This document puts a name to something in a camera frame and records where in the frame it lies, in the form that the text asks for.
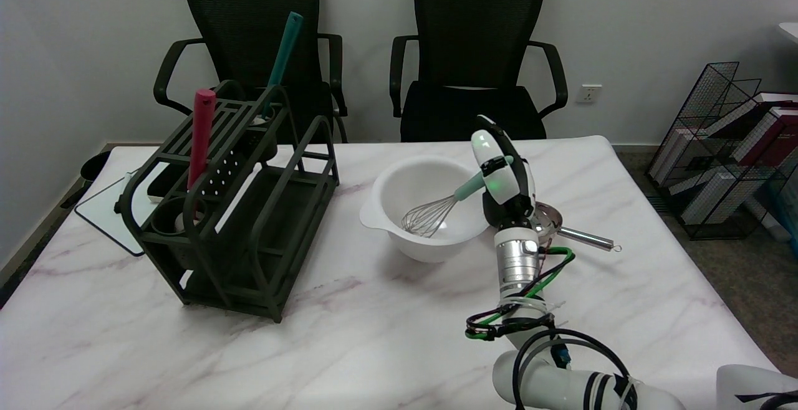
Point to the white book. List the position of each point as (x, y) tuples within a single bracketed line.
[(692, 142)]

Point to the stainless steel scoop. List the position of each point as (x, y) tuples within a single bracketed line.
[(580, 235)]

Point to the white wall outlet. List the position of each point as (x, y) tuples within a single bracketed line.
[(588, 93)]

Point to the white table corner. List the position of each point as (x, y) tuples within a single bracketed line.
[(790, 30)]

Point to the black floor bin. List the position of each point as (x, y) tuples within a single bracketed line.
[(95, 166)]

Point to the maroon book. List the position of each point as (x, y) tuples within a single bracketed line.
[(770, 133)]

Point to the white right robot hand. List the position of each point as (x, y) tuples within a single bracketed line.
[(508, 176)]

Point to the white plastic mixing bowl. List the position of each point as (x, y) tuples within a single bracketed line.
[(424, 179)]

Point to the black mesh office chair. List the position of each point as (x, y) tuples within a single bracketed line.
[(249, 23), (474, 55)]

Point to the dark green utensil rack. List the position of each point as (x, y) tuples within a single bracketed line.
[(274, 235)]

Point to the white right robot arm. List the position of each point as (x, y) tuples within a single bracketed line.
[(517, 266)]

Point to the white board with black edge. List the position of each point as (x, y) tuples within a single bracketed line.
[(106, 210)]

